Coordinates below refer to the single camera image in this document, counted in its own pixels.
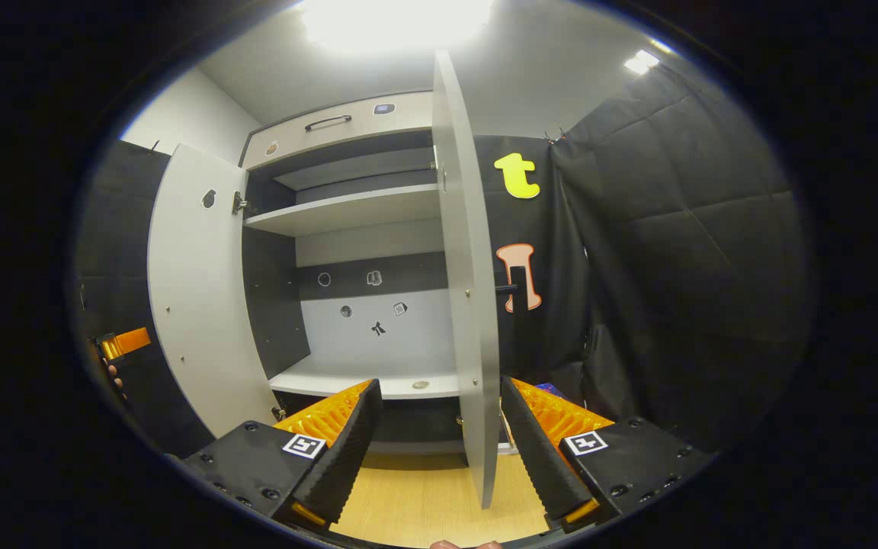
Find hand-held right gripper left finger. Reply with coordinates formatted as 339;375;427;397
180;379;384;528

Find grey cabinet drawer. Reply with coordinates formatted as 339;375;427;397
241;91;436;170

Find long ceiling light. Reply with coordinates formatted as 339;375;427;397
298;0;495;50

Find grey double-door shoe cabinet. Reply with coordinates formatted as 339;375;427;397
148;50;520;510

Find grey cabinet door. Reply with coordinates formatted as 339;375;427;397
431;50;520;510
148;143;281;439

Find black backdrop cloth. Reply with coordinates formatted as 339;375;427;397
73;53;817;458

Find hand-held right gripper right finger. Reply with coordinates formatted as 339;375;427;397
500;375;716;535

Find white cabinet shelf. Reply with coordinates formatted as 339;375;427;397
245;183;441;237
268;358;461;400

